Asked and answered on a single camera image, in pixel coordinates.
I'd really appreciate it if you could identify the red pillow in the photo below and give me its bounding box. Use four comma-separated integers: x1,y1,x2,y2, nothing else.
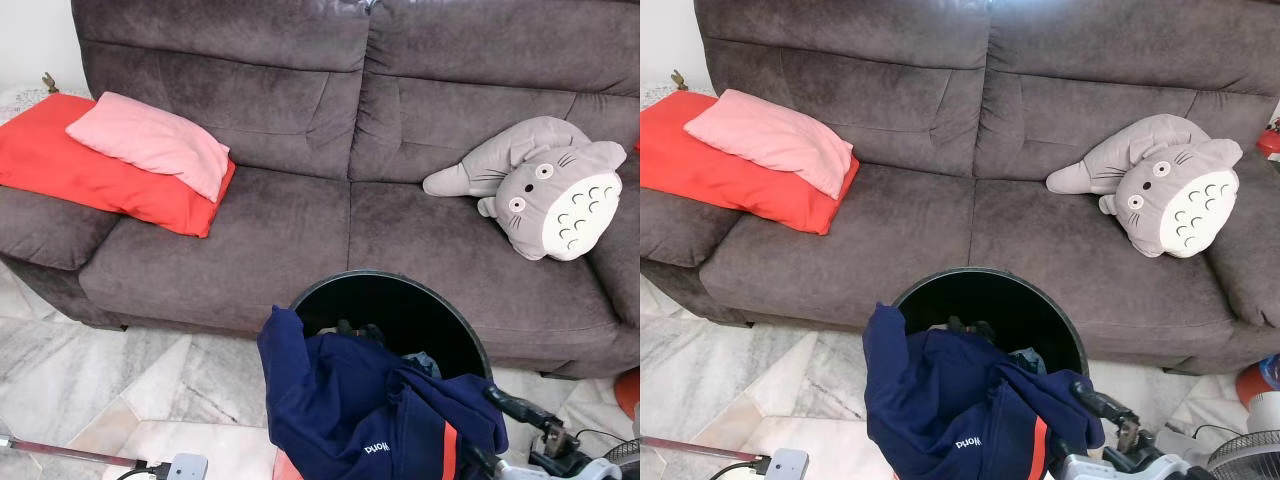
0,93,237,239
640,90,860,237

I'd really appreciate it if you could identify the black round bin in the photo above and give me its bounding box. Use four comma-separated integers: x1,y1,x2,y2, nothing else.
289,269,494,386
892,266,1090,381

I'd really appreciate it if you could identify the red round container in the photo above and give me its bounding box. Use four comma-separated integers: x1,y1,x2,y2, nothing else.
1236,352,1280,433
613,367,641,423

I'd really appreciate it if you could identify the grey Totoro plush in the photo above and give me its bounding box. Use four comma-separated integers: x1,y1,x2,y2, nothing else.
1045,112,1245,260
421,115,629,263

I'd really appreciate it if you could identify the grey blue garment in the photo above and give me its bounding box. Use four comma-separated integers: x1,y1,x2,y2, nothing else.
1010,345,1051,379
400,350,443,381

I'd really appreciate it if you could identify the pink pillow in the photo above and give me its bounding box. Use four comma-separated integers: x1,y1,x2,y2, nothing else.
685,87,855,202
65,91,232,204

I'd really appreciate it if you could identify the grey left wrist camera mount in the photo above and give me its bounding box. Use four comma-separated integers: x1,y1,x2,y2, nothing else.
164,452,210,480
764,448,810,480

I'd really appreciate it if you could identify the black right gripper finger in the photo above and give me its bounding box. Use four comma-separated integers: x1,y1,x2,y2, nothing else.
1071,379,1139,429
463,443,501,479
1050,440,1089,479
484,385,549,433

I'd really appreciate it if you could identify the grey brown fabric sofa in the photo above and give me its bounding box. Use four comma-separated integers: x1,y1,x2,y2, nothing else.
0,0,641,381
640,0,1280,377

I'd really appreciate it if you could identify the navy blue shirt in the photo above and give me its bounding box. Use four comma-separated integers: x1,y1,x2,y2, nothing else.
862,301,1107,480
256,305,510,480

